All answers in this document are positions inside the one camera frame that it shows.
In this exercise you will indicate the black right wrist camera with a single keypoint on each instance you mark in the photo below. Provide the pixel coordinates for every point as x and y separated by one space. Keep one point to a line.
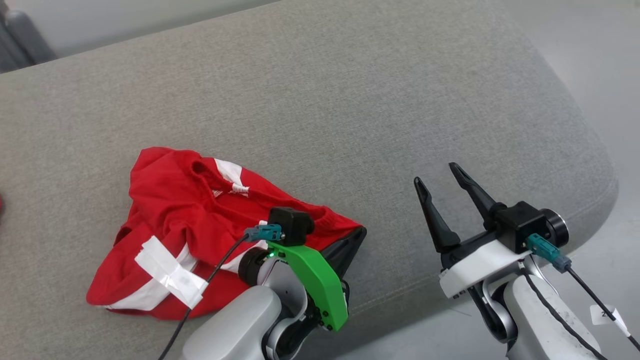
520 225

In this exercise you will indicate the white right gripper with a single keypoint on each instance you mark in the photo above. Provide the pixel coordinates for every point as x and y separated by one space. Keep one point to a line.
480 265

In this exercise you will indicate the red shorts with white stripes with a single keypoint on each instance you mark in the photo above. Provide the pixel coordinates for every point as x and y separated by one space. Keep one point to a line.
170 200

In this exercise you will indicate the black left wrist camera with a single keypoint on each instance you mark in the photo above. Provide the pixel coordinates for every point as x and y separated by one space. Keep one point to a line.
290 225

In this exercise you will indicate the dark grey background furniture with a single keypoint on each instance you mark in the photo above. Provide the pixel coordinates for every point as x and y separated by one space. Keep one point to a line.
25 40

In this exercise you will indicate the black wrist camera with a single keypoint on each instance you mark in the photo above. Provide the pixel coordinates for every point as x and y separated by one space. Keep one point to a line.
290 225
520 225

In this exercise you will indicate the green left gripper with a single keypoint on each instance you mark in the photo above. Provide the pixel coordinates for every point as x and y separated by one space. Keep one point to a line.
320 285

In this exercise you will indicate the grey fabric sofa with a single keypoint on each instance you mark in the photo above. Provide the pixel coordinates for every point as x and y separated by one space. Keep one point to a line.
350 100

